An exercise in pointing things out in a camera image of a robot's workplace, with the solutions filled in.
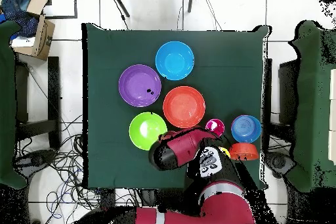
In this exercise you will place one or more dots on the large orange bowl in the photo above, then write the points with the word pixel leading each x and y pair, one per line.
pixel 183 107

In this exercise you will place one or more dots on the green bowl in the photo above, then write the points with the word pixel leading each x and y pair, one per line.
pixel 143 132

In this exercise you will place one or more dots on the purple bowl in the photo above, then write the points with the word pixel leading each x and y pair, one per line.
pixel 134 82

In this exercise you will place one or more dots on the pink cup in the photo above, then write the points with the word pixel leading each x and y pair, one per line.
pixel 215 125

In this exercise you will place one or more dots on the small blue bowl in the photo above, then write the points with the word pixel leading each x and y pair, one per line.
pixel 246 129

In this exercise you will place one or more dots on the small orange bowl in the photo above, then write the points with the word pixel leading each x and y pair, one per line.
pixel 244 151

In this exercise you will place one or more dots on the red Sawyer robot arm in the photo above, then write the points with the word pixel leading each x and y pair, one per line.
pixel 225 208

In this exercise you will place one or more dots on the large blue bowl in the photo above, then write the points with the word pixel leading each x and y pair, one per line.
pixel 174 60

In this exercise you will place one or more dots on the yellow cup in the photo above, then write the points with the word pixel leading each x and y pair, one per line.
pixel 225 151

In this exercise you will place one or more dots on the dark green tablecloth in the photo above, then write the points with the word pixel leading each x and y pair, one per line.
pixel 110 50

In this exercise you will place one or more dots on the black power strip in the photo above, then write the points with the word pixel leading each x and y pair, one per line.
pixel 107 197

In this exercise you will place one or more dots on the black tripod leg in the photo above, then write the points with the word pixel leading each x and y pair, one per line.
pixel 120 2
pixel 190 0

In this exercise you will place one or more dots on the dark grey stand base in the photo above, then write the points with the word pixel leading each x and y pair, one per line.
pixel 34 159
pixel 278 163

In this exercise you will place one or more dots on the cardboard box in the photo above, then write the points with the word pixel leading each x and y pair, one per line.
pixel 44 40

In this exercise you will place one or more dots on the green covered side table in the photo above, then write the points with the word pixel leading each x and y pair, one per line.
pixel 315 76
pixel 6 103

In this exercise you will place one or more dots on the white packet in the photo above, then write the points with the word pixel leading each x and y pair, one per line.
pixel 23 42

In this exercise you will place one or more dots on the blue cloth bundle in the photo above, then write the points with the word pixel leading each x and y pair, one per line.
pixel 15 6

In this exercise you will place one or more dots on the black chair frame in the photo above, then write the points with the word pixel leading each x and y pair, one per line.
pixel 53 90
pixel 287 82

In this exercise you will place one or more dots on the white board black frame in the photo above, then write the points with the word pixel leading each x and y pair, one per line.
pixel 63 3

